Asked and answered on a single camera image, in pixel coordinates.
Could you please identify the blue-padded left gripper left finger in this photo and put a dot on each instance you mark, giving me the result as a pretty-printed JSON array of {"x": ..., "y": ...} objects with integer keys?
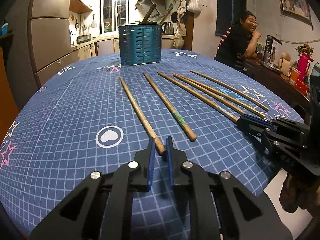
[{"x": 143, "y": 175}]

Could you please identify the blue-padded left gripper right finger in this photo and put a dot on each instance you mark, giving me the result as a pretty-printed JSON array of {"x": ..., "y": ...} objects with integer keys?
[{"x": 175, "y": 160}]

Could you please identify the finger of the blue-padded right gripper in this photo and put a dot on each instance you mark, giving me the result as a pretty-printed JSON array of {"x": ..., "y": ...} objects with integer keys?
[
  {"x": 250, "y": 129},
  {"x": 262, "y": 123}
]

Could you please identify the light bamboo chopstick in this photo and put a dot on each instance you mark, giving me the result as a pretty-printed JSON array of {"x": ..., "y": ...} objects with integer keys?
[{"x": 149, "y": 130}]

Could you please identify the kitchen window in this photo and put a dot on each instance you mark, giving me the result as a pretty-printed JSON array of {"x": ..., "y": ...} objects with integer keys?
[{"x": 113, "y": 14}]

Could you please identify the operator right hand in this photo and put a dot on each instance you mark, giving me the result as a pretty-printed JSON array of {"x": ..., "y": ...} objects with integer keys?
[{"x": 300, "y": 193}]

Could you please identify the bamboo chopstick green band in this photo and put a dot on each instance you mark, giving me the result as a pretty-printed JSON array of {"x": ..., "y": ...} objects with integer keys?
[{"x": 188, "y": 131}]

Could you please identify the dark wooden side table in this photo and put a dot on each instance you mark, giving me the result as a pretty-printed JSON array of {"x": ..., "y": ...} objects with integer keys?
[{"x": 280, "y": 86}]

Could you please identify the black product box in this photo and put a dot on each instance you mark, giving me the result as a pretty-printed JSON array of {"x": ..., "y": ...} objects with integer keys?
[{"x": 272, "y": 50}]

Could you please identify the blue grid star tablecloth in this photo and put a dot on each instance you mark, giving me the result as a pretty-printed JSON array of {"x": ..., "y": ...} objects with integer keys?
[{"x": 81, "y": 121}]

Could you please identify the red thermos bottle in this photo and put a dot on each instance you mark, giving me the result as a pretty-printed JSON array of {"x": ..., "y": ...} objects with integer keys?
[{"x": 303, "y": 65}]

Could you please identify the seated woman with glasses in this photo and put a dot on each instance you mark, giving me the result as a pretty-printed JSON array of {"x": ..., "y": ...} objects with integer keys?
[{"x": 239, "y": 42}]

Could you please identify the blue perforated utensil holder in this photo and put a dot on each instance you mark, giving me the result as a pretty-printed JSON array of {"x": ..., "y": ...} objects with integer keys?
[{"x": 140, "y": 44}]

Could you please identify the dark curtained window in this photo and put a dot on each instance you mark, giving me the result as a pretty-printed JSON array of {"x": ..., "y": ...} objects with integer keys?
[{"x": 227, "y": 14}]

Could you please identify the electric kettle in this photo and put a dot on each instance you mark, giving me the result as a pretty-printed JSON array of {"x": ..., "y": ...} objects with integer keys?
[{"x": 168, "y": 28}]

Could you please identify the hanging white plastic bag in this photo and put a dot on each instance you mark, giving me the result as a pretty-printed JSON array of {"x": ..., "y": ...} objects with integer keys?
[{"x": 194, "y": 6}]

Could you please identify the chopstick inside holder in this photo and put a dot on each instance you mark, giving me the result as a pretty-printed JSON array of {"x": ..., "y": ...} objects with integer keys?
[
  {"x": 148, "y": 14},
  {"x": 166, "y": 15}
]

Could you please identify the orange wooden cabinet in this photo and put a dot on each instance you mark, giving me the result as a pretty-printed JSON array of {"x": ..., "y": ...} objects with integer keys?
[{"x": 9, "y": 109}]

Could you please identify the range hood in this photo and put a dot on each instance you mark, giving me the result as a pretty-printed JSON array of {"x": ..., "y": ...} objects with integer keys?
[{"x": 160, "y": 10}]

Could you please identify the silver multi-door refrigerator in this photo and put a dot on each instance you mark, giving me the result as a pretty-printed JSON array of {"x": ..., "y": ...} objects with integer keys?
[{"x": 40, "y": 38}]

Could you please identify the framed wall picture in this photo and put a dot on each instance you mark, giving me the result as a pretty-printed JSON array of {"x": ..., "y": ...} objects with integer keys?
[{"x": 297, "y": 9}]

